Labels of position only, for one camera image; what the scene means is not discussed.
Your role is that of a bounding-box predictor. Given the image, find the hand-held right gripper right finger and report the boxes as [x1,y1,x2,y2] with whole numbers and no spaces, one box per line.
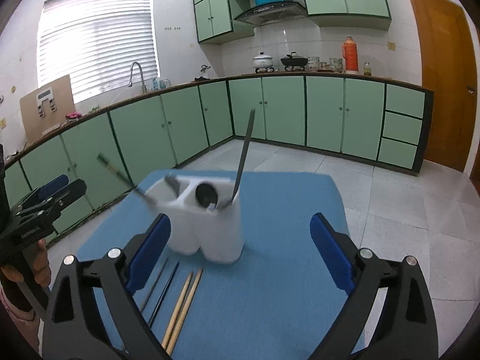
[310,212,439,360]

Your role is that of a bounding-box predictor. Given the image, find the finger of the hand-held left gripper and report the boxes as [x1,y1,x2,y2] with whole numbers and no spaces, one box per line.
[17,175,70,211]
[22,179,88,226]

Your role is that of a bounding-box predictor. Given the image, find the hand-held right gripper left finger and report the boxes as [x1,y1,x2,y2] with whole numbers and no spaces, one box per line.
[41,213,173,360]

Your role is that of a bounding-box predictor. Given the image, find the grey chopstick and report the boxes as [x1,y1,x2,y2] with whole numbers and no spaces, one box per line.
[229,107,257,201]
[140,258,169,310]

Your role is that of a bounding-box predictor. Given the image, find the dark blue chopstick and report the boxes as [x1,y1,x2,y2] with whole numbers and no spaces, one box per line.
[147,262,181,327]
[96,153,154,205]

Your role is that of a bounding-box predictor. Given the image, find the wooden chopstick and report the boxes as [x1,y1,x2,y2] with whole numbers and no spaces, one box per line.
[166,268,204,356]
[161,271,194,349]

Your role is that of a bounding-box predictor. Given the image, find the white two-compartment utensil holder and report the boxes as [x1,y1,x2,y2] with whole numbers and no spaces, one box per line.
[144,174,244,265]

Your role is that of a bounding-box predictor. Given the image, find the black spoon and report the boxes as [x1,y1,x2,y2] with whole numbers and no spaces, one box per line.
[195,183,220,211]

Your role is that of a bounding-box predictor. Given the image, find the person's left forearm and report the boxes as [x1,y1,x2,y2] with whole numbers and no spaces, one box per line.
[0,292,44,351]

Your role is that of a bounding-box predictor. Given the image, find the person's left hand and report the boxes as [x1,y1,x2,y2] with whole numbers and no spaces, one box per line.
[0,238,52,302]

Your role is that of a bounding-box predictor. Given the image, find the blue tablecloth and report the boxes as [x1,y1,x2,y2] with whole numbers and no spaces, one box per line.
[75,170,366,357]

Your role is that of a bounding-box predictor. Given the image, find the cardboard board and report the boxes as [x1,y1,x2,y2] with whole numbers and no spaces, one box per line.
[19,74,74,143]

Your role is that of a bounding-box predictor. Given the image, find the metal kitchen faucet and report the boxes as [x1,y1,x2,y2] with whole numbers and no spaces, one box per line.
[129,62,148,95]

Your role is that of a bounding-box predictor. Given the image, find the green lower cabinets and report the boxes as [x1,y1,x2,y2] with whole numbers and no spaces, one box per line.
[0,73,435,233]

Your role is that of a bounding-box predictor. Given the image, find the white window blinds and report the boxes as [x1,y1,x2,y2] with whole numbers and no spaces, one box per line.
[37,0,160,104]

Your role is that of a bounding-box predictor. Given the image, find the orange thermos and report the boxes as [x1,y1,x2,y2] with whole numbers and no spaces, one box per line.
[341,36,359,74]

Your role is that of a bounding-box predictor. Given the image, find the black wok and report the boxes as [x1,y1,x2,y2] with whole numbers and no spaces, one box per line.
[280,52,309,71]

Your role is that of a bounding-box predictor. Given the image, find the wooden door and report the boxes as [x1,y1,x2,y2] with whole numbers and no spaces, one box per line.
[405,0,478,173]

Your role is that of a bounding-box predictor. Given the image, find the white cooking pot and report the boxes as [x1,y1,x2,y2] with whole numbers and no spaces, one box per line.
[252,52,274,73]

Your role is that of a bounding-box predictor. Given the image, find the range hood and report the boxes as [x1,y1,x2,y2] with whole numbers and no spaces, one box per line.
[233,1,307,27]

